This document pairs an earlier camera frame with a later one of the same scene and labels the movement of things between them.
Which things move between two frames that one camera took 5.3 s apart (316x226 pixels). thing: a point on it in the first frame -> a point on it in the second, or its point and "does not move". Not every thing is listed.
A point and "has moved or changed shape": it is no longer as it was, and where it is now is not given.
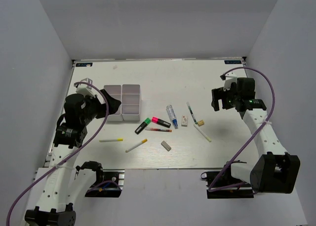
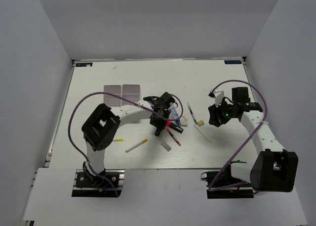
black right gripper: (218, 94) -> (216, 115)
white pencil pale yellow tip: (209, 140) does not move
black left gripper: (103, 107) -> (161, 124)
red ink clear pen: (158, 129) -> (174, 138)
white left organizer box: (115, 91) does not move
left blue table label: (83, 64) does not move
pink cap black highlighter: (159, 121) has moved or changed shape
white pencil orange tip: (135, 146) does not move
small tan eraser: (200, 122) does not move
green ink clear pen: (191, 113) does not move
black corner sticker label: (233, 62) does not move
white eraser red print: (184, 120) does not move
